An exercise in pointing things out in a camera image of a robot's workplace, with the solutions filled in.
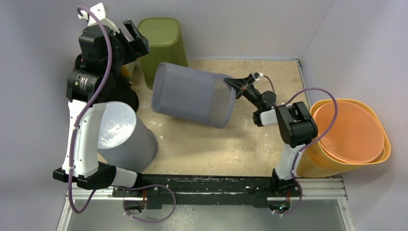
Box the olive green waste bin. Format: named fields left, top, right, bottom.
left=138, top=17, right=188, bottom=89

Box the black ribbed waste bin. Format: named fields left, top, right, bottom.
left=75, top=54, right=140, bottom=112

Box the dark grey mesh bin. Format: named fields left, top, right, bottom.
left=151, top=63, right=236, bottom=128

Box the light grey smooth bucket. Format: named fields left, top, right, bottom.
left=98, top=102, right=159, bottom=172

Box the yellow mesh waste bin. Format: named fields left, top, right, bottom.
left=295, top=99, right=391, bottom=178

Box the orange smooth bucket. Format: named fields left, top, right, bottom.
left=318, top=101, right=385, bottom=164

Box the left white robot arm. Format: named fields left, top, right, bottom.
left=53, top=20, right=150, bottom=190

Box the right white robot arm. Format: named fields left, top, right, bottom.
left=225, top=73, right=318, bottom=180

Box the cream three-drawer mini cabinet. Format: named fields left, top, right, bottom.
left=120, top=61, right=136, bottom=79

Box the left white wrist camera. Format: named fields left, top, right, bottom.
left=78, top=2, right=119, bottom=34

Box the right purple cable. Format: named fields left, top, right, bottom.
left=259, top=74, right=339, bottom=218

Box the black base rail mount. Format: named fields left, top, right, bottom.
left=113, top=174, right=300, bottom=209

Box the aluminium frame rail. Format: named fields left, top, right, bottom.
left=56, top=178, right=356, bottom=231

